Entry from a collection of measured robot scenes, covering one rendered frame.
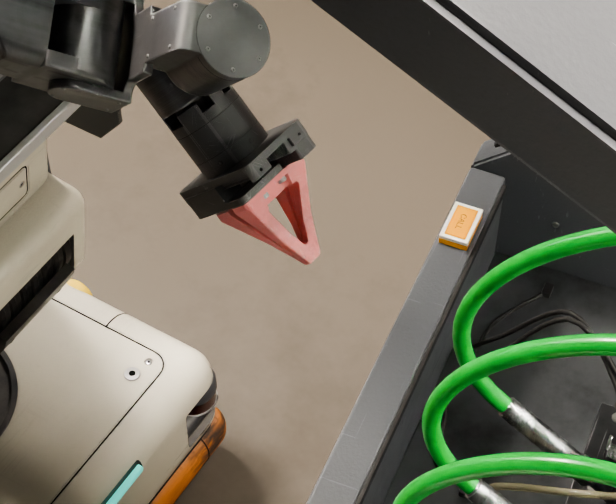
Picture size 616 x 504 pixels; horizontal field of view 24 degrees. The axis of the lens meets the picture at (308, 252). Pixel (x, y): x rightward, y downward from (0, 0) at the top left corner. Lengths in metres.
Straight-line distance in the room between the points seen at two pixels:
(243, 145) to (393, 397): 0.37
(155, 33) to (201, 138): 0.09
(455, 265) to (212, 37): 0.53
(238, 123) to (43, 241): 0.67
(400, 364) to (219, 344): 1.23
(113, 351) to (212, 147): 1.19
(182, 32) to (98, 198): 1.85
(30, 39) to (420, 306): 0.55
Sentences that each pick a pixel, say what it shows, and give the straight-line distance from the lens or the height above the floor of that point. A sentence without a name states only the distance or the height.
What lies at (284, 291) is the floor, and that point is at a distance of 2.65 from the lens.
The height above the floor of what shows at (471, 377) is 1.26.
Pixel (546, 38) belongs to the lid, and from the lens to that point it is 0.52.
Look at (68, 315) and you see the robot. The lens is 2.29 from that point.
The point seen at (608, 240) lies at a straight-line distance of 0.97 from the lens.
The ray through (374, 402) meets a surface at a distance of 1.35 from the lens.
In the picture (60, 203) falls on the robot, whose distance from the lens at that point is 1.73.
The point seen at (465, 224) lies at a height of 0.96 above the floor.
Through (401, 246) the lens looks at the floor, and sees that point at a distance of 2.72.
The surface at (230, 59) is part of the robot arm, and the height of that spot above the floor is 1.39.
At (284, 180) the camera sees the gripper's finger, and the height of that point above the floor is 1.26.
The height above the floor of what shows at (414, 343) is 0.95.
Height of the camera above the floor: 2.06
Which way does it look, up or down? 50 degrees down
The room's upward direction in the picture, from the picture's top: straight up
